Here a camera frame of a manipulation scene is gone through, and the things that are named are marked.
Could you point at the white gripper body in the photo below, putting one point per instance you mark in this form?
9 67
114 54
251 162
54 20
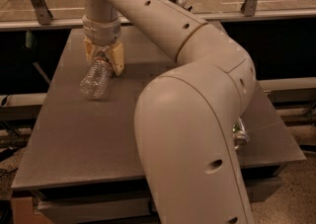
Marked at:
101 33

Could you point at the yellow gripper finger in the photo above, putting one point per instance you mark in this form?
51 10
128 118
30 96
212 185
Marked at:
115 54
91 49

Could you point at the clear plastic water bottle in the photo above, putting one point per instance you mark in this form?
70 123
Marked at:
96 81

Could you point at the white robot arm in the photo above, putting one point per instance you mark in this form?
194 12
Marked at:
184 118

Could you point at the green soda can lying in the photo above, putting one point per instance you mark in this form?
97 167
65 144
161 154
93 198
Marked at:
240 134

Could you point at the grey table drawer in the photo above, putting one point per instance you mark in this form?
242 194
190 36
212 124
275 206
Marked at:
134 209

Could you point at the left metal bracket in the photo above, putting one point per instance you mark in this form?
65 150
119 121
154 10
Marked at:
42 12

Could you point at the metal rail behind table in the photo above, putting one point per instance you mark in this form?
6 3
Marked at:
223 17

